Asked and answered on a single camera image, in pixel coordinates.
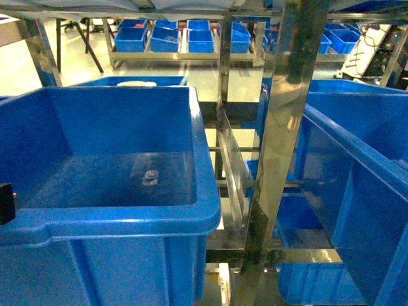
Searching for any large blue shelf bin left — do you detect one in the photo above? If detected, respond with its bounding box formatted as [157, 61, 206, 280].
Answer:
[1, 86, 221, 305]

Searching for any large blue shelf bin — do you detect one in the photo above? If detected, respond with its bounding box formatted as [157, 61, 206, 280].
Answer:
[296, 80, 407, 305]
[1, 86, 221, 305]

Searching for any large blue shelf bin right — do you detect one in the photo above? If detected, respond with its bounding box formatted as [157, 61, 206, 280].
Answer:
[296, 80, 407, 305]

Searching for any blue bin lower shelf right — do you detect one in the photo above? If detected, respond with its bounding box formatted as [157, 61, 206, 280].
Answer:
[277, 263, 365, 305]

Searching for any steel shelf upright post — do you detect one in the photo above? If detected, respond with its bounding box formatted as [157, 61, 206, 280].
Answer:
[231, 1, 332, 305]

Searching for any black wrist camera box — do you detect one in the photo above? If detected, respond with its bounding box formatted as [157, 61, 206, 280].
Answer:
[0, 183, 16, 225]

